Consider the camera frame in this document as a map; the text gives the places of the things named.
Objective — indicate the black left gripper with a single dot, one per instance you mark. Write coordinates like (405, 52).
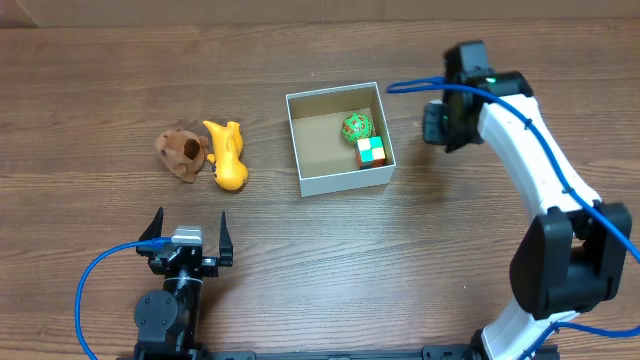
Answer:
(186, 257)

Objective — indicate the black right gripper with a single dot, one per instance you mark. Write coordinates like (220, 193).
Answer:
(432, 125)

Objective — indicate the yellow rubber duck toy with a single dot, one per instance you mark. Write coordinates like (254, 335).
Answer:
(227, 143)

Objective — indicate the brown plush toy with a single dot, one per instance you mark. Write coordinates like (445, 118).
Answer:
(182, 152)

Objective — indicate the colourful puzzle cube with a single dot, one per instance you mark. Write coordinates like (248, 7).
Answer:
(370, 153)

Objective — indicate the green number ball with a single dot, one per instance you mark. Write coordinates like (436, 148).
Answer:
(356, 126)

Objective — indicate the white cardboard box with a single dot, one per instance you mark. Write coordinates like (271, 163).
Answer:
(326, 162)

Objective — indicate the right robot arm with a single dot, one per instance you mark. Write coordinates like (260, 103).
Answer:
(572, 255)

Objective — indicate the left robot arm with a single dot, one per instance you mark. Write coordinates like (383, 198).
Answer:
(167, 319)

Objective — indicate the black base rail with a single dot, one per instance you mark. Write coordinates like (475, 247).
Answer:
(432, 352)

